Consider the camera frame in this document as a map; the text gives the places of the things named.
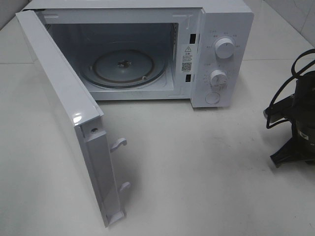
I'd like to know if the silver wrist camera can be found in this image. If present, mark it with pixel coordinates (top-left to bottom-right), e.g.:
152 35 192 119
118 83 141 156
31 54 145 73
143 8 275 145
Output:
263 94 294 123

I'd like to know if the white microwave oven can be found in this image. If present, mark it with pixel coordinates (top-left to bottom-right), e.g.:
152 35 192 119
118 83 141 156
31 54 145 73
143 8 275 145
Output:
16 0 254 108

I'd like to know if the upper white dial knob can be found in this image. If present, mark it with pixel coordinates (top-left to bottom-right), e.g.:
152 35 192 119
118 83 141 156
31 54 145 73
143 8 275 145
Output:
214 36 235 59

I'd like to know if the glass microwave turntable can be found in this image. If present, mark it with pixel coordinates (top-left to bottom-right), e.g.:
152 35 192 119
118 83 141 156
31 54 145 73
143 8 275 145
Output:
81 49 167 89

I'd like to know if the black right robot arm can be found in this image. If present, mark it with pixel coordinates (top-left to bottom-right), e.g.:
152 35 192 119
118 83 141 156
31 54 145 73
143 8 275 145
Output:
264 72 315 168

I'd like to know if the round door release button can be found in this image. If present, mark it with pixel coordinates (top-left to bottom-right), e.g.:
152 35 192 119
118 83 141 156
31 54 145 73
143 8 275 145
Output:
205 92 220 104

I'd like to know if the white timer knob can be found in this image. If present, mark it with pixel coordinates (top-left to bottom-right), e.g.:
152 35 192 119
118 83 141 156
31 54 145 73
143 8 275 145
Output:
210 70 228 87

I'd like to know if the black camera cable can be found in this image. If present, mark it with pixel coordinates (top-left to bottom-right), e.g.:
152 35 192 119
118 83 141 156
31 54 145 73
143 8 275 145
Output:
265 48 315 129

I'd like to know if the warning label sticker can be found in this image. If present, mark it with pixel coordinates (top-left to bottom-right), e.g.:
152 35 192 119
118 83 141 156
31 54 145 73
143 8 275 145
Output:
180 44 196 73

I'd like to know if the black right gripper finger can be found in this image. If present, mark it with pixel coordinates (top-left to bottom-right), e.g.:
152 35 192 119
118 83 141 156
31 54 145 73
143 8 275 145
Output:
270 138 308 168

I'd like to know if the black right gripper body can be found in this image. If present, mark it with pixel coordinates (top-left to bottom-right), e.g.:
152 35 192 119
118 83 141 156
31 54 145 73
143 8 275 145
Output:
292 115 315 162

